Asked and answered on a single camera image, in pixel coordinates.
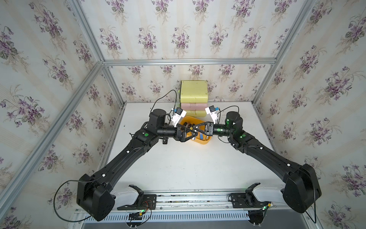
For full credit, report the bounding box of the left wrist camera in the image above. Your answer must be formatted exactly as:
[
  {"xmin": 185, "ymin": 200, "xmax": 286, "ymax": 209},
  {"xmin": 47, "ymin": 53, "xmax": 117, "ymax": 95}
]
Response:
[{"xmin": 171, "ymin": 107, "xmax": 186, "ymax": 127}]

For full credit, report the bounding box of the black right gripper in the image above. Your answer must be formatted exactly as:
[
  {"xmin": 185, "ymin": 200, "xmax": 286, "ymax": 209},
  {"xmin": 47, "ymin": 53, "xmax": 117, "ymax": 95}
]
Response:
[{"xmin": 193, "ymin": 122, "xmax": 234, "ymax": 138}]

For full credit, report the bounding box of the yellow storage tray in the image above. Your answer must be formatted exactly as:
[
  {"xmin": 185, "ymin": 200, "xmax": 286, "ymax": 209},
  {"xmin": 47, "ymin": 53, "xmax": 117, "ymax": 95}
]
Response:
[{"xmin": 180, "ymin": 116, "xmax": 211, "ymax": 145}]

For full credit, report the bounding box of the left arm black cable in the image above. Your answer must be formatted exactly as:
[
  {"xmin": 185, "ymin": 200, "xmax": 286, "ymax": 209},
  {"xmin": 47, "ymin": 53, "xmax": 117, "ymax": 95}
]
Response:
[{"xmin": 150, "ymin": 89, "xmax": 178, "ymax": 115}]

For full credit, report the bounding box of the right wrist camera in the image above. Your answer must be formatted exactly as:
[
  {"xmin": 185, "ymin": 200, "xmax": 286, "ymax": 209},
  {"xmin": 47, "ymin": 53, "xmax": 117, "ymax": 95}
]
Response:
[{"xmin": 205, "ymin": 106, "xmax": 219, "ymax": 124}]

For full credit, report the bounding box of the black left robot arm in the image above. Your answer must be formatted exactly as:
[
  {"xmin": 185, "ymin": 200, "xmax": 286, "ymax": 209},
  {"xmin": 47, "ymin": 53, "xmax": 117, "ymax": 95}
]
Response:
[{"xmin": 76, "ymin": 109, "xmax": 198, "ymax": 221}]

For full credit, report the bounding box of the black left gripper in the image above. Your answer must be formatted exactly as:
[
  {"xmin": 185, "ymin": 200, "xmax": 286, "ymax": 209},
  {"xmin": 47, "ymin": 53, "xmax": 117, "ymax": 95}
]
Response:
[{"xmin": 156, "ymin": 123, "xmax": 197, "ymax": 143}]

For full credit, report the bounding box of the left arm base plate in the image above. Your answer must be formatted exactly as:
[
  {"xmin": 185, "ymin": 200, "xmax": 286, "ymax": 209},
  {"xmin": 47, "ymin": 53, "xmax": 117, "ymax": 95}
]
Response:
[{"xmin": 115, "ymin": 185, "xmax": 157, "ymax": 210}]

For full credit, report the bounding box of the green pink drawer box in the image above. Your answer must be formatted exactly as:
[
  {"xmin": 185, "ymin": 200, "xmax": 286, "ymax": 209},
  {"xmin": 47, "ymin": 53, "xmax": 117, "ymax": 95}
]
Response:
[{"xmin": 180, "ymin": 80, "xmax": 208, "ymax": 117}]

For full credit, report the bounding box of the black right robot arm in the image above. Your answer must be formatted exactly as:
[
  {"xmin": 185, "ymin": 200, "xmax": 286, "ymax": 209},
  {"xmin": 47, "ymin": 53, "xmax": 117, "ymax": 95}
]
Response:
[{"xmin": 192, "ymin": 111, "xmax": 322, "ymax": 213}]

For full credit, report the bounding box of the aluminium rail frame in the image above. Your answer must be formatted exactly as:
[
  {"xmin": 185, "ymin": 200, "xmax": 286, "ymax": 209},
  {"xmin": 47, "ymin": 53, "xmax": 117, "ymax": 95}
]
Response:
[{"xmin": 69, "ymin": 191, "xmax": 322, "ymax": 229}]

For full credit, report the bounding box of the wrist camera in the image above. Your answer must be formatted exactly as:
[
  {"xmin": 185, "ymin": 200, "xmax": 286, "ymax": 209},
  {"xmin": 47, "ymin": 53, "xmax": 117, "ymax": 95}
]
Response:
[
  {"xmin": 205, "ymin": 106, "xmax": 219, "ymax": 124},
  {"xmin": 171, "ymin": 107, "xmax": 186, "ymax": 127}
]

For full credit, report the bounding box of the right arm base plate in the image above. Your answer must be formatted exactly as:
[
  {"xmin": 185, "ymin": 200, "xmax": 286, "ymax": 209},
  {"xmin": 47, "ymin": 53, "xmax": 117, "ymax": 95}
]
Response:
[{"xmin": 228, "ymin": 183, "xmax": 270, "ymax": 209}]

